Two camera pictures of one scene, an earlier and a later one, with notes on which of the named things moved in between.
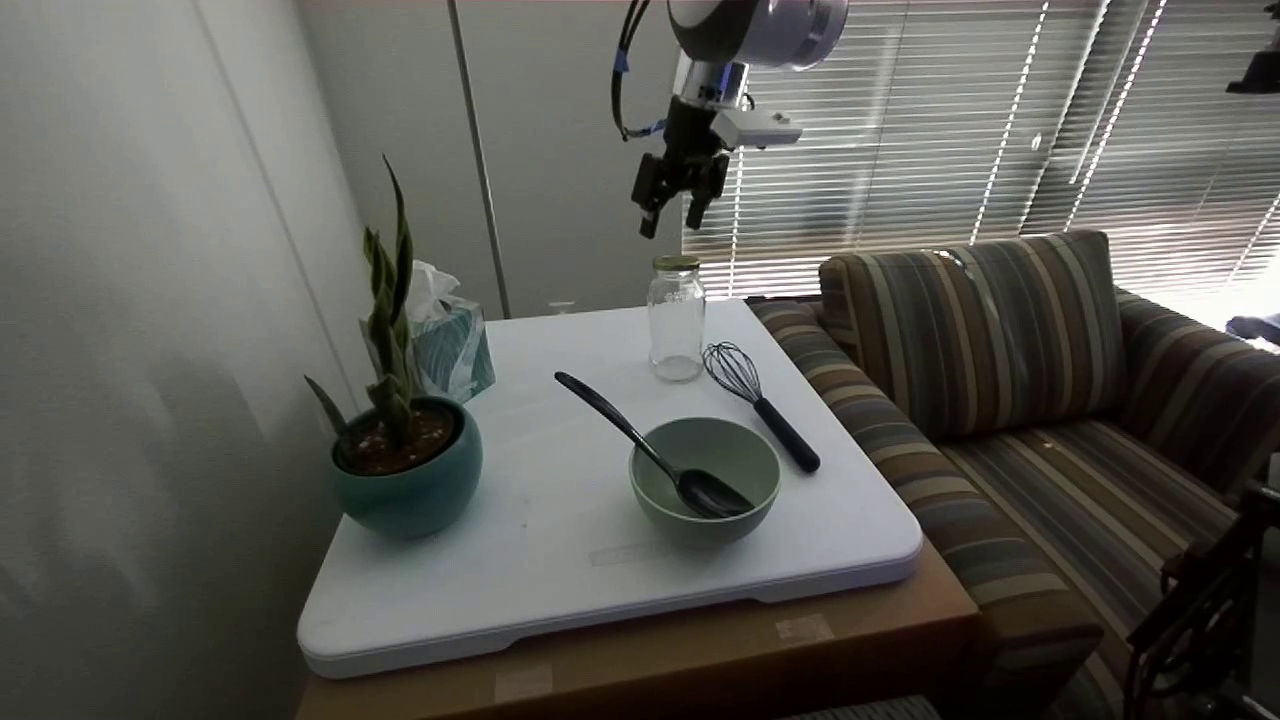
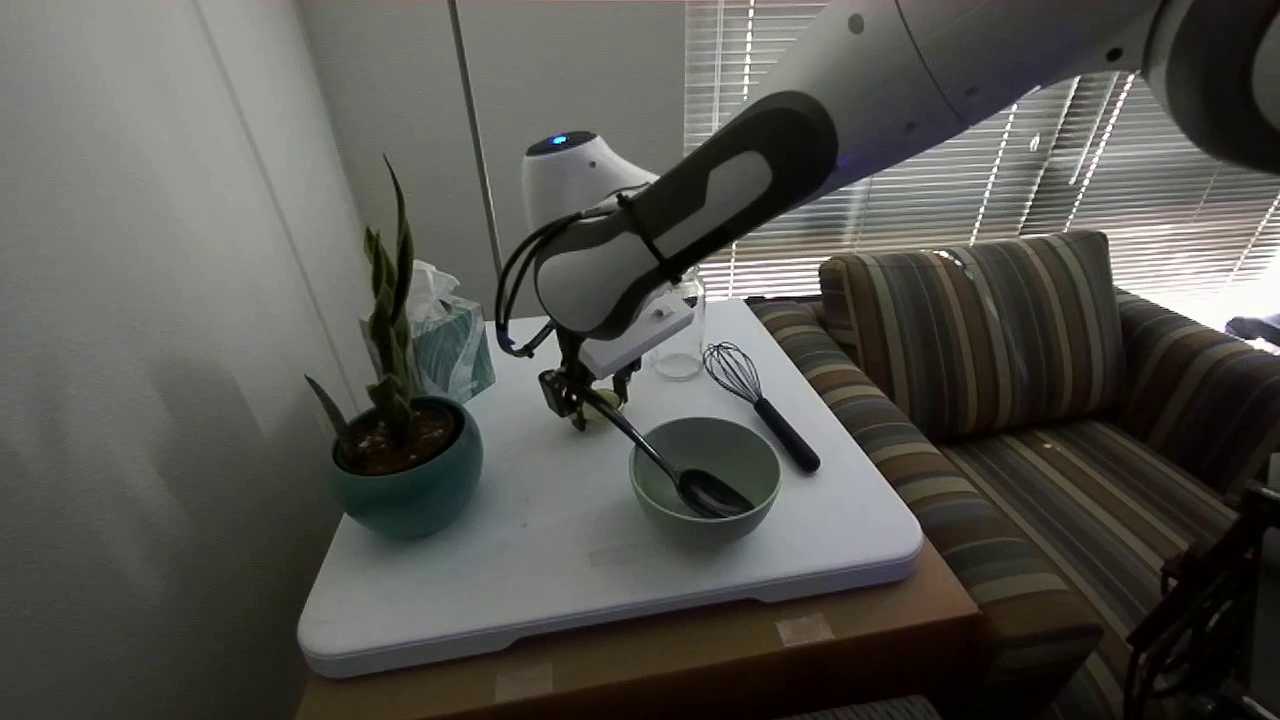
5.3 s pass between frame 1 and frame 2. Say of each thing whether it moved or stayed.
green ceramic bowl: stayed
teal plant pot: stayed
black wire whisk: stayed
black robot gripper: moved
